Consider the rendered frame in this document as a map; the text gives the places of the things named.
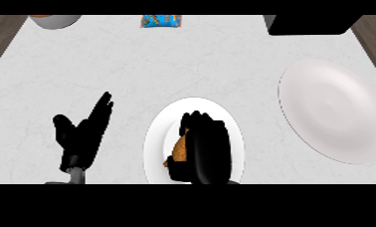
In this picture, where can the large pale pinkish plate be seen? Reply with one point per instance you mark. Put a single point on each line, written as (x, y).
(332, 111)

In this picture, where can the blue snack packet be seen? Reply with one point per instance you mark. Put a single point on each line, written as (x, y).
(161, 21)

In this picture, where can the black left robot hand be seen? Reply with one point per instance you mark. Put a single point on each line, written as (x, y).
(88, 134)

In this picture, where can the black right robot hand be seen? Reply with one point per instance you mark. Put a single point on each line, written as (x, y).
(208, 151)

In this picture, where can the brown croissant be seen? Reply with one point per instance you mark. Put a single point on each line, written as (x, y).
(179, 151)

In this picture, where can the white round plate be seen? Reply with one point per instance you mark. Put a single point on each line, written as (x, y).
(157, 144)

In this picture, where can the black box appliance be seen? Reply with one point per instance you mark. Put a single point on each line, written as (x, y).
(309, 24)

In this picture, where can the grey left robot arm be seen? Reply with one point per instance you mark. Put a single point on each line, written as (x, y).
(74, 175)

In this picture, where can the grey round bowl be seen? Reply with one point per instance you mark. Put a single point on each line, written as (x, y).
(55, 21)

